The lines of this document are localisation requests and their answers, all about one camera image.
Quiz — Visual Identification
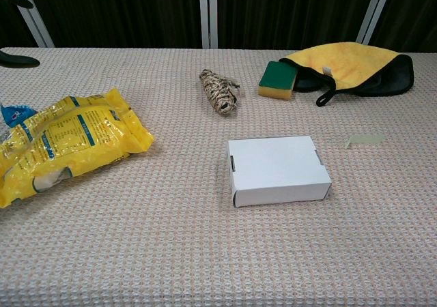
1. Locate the green yellow sponge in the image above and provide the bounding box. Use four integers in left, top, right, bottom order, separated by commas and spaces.
257, 60, 297, 101

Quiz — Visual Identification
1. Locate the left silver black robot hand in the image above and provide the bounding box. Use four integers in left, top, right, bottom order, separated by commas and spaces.
0, 0, 40, 70

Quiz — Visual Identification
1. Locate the blue small packet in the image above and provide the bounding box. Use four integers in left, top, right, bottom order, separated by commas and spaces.
0, 102, 38, 128

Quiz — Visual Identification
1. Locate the yellow black cloth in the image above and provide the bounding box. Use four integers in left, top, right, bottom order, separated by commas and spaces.
279, 41, 415, 108

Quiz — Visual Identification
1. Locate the white cardboard box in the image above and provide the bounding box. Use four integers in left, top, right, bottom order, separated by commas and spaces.
226, 135, 333, 208

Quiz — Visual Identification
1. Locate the beige waffle tablecloth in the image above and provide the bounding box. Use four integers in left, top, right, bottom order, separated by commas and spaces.
0, 46, 437, 307

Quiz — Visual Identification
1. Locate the white frame post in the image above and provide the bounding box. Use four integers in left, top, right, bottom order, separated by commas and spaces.
198, 0, 219, 49
356, 0, 397, 46
5, 0, 55, 48

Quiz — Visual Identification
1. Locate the jute twine roll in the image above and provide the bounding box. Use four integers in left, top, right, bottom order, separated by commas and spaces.
199, 68, 242, 117

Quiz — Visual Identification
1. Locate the yellow snack bag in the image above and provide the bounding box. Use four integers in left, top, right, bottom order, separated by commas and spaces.
0, 87, 156, 209

